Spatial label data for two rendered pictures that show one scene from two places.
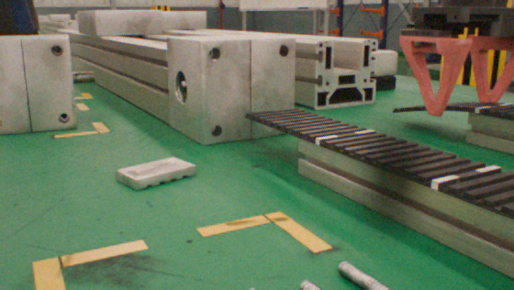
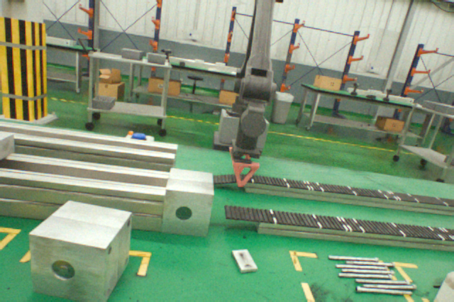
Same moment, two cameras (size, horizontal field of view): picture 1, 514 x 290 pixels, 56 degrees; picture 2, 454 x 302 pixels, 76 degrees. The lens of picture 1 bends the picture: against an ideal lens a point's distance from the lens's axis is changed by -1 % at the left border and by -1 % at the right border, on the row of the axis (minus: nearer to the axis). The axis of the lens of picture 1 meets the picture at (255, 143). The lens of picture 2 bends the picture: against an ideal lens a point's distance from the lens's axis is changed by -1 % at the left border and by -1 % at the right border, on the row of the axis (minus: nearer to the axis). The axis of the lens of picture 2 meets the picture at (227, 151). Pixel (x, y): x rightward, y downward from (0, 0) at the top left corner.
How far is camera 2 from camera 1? 0.60 m
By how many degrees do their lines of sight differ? 65
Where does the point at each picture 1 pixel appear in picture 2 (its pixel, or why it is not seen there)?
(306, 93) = not seen: hidden behind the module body
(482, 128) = (250, 186)
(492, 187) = (326, 222)
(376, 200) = (296, 234)
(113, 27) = not seen: outside the picture
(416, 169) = (311, 224)
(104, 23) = not seen: outside the picture
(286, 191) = (273, 242)
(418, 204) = (308, 231)
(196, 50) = (208, 198)
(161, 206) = (275, 271)
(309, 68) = (167, 169)
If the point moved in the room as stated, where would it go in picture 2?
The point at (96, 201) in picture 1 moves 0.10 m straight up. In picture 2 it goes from (263, 283) to (277, 233)
